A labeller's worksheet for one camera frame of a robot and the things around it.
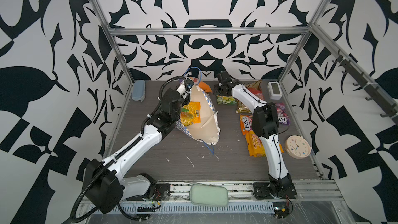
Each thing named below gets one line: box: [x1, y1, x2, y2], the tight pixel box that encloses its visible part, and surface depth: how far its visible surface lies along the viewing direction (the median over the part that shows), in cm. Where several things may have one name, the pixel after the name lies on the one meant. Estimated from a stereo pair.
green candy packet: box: [216, 94, 237, 105], surface depth 107 cm
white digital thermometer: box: [267, 81, 283, 100], surface depth 111 cm
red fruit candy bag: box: [245, 79, 265, 102], surface depth 111 cm
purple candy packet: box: [275, 102, 291, 125], surface depth 101 cm
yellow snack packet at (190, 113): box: [180, 101, 202, 127], surface depth 96 cm
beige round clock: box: [284, 134, 312, 160], surface depth 88 cm
